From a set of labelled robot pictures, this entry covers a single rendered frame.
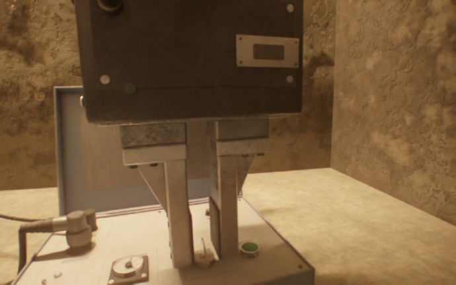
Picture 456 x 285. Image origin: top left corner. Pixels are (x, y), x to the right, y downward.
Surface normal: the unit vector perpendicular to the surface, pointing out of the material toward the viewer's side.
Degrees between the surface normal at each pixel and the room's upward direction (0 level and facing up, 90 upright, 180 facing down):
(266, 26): 90
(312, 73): 90
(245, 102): 90
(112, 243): 0
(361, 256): 0
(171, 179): 90
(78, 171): 75
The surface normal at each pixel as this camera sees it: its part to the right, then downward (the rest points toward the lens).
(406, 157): -0.99, 0.04
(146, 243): -0.03, -0.99
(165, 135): 0.29, 0.15
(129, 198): 0.28, -0.11
